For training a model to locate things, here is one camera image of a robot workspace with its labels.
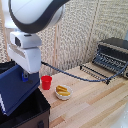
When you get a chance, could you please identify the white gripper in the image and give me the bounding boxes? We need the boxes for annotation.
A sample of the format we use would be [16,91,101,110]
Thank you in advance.
[6,43,43,83]

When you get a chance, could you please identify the red plastic cup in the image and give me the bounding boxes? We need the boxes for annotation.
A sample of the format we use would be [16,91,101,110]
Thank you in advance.
[40,75,53,91]

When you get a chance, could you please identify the black fabric storage box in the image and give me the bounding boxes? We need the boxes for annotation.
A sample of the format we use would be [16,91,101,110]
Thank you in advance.
[0,60,52,128]

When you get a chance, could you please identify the yellow food pieces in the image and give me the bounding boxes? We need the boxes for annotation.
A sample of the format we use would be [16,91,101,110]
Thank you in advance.
[55,85,72,97]

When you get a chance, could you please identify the white round bowl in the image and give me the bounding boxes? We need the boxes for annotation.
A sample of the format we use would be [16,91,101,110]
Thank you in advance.
[54,84,74,101]

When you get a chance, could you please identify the woven folding screen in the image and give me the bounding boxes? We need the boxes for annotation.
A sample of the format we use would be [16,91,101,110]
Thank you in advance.
[0,0,128,82]

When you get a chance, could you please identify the black toaster oven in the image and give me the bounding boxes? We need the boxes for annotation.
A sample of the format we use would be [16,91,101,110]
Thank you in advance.
[92,37,128,80]

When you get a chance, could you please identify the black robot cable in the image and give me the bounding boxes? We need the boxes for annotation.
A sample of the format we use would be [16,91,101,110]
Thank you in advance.
[41,60,128,83]

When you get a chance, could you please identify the black wire rack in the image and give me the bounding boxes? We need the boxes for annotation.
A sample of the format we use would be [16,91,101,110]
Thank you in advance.
[79,63,113,85]

